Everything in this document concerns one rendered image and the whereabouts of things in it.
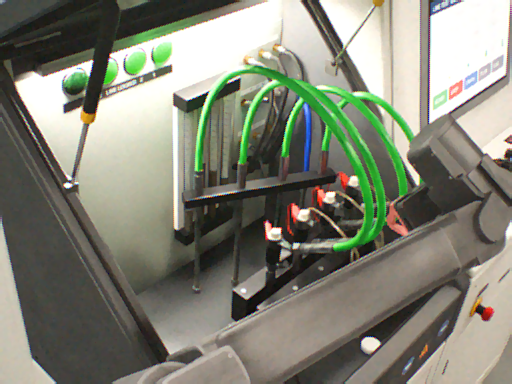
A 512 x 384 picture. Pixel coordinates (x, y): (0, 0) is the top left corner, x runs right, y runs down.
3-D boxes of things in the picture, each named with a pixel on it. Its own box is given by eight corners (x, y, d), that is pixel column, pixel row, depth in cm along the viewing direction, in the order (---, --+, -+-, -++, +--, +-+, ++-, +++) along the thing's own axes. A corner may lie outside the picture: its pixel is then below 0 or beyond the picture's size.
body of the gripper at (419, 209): (392, 205, 79) (425, 197, 72) (450, 164, 83) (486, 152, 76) (419, 250, 80) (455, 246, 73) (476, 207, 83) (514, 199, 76)
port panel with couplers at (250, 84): (241, 170, 144) (250, 39, 125) (231, 163, 145) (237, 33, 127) (280, 149, 152) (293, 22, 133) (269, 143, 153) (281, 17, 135)
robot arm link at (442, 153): (434, 271, 70) (497, 249, 63) (365, 194, 69) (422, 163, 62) (471, 205, 77) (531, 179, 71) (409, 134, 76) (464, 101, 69)
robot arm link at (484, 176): (507, 228, 68) (536, 192, 70) (466, 180, 67) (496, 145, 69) (467, 234, 75) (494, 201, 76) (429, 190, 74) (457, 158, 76)
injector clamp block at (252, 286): (265, 369, 128) (271, 316, 119) (229, 341, 133) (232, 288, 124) (364, 285, 149) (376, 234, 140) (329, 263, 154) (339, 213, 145)
